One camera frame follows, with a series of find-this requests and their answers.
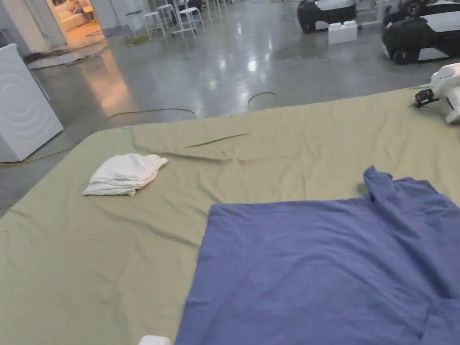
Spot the folded white cloth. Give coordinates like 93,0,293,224
82,153,169,197

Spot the spare white hand-held gripper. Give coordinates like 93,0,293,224
414,62,460,125

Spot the bed with pale green sheet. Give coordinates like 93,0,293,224
0,85,460,345

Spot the pale sofa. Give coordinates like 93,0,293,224
57,0,93,30

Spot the blue shirt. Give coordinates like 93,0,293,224
174,165,460,345

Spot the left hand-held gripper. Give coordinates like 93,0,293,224
138,335,171,345

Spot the white washing machine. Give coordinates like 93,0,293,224
0,43,65,164

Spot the black and white robot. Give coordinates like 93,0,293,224
296,0,358,35
383,0,460,23
380,13,460,66

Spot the white block-shaped box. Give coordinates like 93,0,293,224
327,20,358,45

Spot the white round stool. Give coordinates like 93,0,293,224
143,11,167,40
156,4,178,29
177,7,207,39

